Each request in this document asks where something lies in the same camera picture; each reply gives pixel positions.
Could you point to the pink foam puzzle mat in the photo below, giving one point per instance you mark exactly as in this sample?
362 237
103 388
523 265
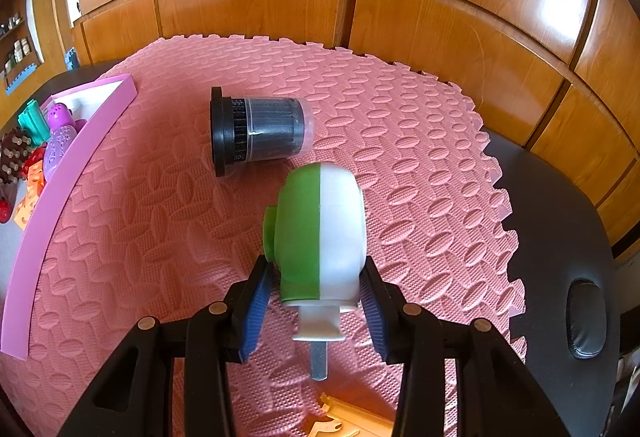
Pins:
149 230

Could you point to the red metallic cylinder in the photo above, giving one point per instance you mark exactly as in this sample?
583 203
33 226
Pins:
6 210

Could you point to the teal green stand toy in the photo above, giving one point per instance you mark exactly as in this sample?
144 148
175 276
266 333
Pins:
32 121

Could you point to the purple oval perforated case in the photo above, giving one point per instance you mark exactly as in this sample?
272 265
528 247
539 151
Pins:
59 142

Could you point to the pink white shallow box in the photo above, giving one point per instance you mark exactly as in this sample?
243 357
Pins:
98 105

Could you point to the black filter cup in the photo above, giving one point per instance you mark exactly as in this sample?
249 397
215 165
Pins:
243 130

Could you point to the green white plug-in device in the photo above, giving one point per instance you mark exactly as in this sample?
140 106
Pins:
316 236

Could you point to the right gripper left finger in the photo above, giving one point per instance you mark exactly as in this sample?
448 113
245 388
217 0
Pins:
247 303

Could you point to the black padded table cushion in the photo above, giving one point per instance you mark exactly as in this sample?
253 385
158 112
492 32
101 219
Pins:
586 323

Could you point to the orange cube block toy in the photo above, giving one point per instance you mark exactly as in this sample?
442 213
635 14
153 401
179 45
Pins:
35 183

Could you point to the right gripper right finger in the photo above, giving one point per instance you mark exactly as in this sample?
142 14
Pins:
391 320

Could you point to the purple octopus toy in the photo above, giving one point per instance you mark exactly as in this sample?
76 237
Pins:
58 116

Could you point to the brown pinecone brush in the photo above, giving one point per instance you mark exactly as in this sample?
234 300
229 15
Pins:
16 147

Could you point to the blue foam piece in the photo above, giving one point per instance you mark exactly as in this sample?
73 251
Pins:
71 60

